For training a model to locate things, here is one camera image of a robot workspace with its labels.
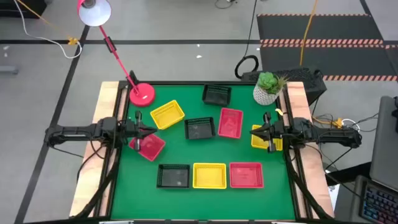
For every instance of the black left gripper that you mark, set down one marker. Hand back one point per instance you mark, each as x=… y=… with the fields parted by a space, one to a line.
x=137 y=130

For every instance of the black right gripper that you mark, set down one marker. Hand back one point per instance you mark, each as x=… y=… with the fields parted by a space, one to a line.
x=273 y=132

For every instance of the yellow plastic basket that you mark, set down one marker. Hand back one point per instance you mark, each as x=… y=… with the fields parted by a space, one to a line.
x=209 y=176
x=167 y=114
x=260 y=144

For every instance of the red plastic basket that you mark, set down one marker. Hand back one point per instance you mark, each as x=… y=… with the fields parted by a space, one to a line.
x=230 y=124
x=150 y=147
x=246 y=175

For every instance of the black plastic basket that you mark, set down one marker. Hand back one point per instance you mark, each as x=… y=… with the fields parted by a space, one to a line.
x=173 y=176
x=216 y=96
x=199 y=129

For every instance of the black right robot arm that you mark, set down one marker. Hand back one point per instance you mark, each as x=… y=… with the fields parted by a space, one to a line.
x=335 y=137

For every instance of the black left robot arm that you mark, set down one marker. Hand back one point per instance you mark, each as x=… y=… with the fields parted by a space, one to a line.
x=77 y=130

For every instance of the yellow tag on right gripper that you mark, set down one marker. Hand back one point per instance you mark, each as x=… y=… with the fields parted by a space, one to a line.
x=278 y=112

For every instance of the red desk lamp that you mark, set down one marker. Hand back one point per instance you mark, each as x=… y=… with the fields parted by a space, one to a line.
x=142 y=96

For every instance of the succulent in white pot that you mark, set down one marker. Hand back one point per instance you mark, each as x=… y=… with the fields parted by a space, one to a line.
x=264 y=95

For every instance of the yellow power plug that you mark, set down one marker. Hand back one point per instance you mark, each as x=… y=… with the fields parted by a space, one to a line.
x=337 y=123

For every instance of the green table mat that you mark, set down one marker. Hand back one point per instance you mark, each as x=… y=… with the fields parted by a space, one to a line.
x=202 y=202

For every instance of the black mat with striped edge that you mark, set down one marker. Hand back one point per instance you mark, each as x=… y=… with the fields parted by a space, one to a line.
x=317 y=28
x=342 y=60

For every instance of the grey laptop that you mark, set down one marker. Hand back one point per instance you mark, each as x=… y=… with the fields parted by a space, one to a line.
x=385 y=149

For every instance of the black device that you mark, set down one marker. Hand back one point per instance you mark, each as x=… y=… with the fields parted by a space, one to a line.
x=395 y=112

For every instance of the backlit black keyboard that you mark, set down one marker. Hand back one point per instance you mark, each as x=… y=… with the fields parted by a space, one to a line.
x=379 y=205

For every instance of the black cabinet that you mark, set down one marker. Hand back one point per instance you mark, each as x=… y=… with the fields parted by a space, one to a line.
x=18 y=9

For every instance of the silver corner bracket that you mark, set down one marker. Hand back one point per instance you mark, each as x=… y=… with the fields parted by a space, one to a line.
x=116 y=222
x=289 y=222

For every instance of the grey floor bracket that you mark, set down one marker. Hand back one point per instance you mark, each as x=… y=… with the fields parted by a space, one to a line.
x=7 y=70

